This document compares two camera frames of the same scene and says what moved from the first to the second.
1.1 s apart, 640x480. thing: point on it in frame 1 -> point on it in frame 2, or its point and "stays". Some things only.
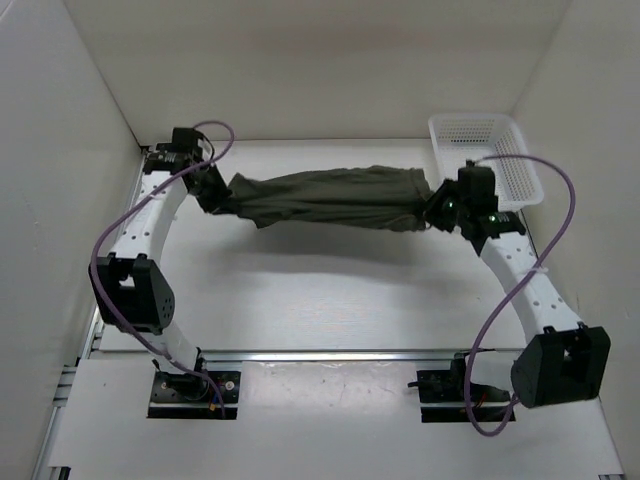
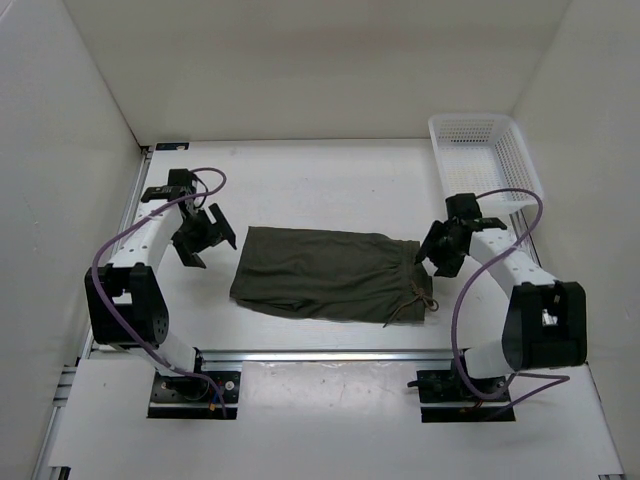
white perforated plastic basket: x=457 y=138 stays
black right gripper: x=432 y=208 -> x=447 y=267
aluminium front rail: x=284 y=356 stays
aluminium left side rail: x=93 y=336 stays
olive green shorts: x=372 y=196 -> x=332 y=275
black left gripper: x=222 y=194 -> x=215 y=234
